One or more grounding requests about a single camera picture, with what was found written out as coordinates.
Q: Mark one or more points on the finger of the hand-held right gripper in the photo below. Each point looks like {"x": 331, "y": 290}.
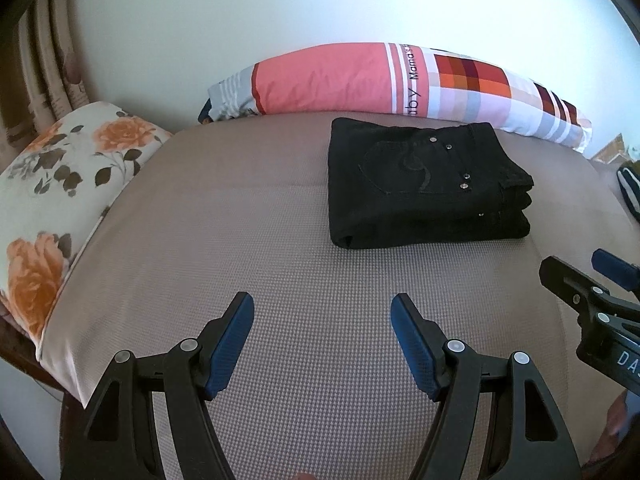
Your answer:
{"x": 612, "y": 267}
{"x": 567, "y": 280}

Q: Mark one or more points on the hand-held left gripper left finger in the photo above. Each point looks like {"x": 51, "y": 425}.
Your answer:
{"x": 230, "y": 345}

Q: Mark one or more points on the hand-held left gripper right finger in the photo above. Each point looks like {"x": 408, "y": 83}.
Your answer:
{"x": 415, "y": 345}

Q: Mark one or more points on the black pants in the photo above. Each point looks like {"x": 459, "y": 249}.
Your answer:
{"x": 400, "y": 185}

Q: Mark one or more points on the dark striped cloth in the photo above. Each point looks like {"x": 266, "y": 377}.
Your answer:
{"x": 630, "y": 187}

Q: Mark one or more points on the bed with beige sheet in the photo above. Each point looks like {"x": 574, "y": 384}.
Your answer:
{"x": 225, "y": 220}

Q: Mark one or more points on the floral pillow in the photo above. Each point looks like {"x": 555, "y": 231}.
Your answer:
{"x": 60, "y": 170}

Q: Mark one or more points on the pink checked bolster pillow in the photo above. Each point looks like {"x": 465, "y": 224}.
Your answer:
{"x": 330, "y": 77}

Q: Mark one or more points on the brown striped curtain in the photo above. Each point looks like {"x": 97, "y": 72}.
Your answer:
{"x": 45, "y": 75}

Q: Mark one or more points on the dark wooden bed frame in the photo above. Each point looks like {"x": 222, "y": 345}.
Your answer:
{"x": 25, "y": 355}

